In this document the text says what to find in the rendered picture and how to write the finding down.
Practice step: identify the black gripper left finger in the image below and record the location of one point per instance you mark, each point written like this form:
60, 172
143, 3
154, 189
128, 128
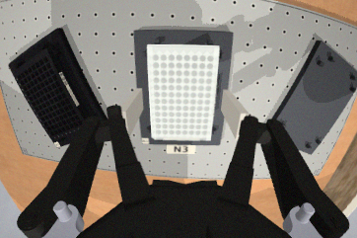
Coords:
57, 211

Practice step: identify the black well plate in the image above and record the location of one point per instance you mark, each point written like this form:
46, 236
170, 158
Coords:
47, 99

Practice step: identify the white well plate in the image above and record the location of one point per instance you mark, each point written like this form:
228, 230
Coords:
173, 111

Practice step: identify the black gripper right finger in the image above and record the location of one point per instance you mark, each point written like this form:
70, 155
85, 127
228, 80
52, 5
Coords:
306, 210

